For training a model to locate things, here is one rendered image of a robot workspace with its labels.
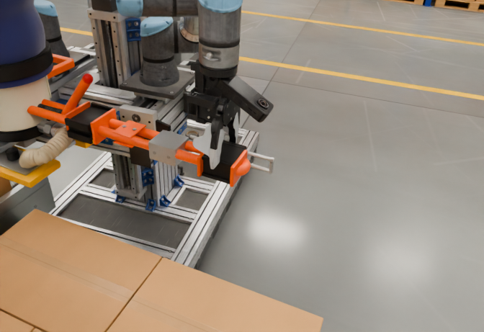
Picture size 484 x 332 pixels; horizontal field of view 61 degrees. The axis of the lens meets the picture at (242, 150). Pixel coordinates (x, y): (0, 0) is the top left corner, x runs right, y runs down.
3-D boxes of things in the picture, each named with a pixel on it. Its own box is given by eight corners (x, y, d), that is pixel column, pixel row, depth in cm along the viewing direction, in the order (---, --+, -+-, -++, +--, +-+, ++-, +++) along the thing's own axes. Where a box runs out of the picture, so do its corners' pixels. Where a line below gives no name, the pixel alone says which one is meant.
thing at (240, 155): (196, 176, 88) (196, 157, 85) (212, 158, 94) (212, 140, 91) (232, 187, 85) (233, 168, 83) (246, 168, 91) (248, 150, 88)
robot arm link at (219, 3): (239, -29, 73) (248, -18, 66) (236, 32, 79) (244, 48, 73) (195, -30, 72) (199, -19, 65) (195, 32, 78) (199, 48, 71)
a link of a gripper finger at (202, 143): (192, 162, 87) (200, 119, 84) (218, 170, 85) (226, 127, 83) (186, 165, 84) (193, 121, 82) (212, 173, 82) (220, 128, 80)
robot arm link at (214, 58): (246, 39, 77) (227, 52, 71) (245, 62, 79) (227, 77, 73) (210, 32, 79) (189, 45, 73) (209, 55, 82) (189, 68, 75)
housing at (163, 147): (148, 159, 93) (146, 142, 90) (164, 145, 98) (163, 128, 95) (175, 168, 91) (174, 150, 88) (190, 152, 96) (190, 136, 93)
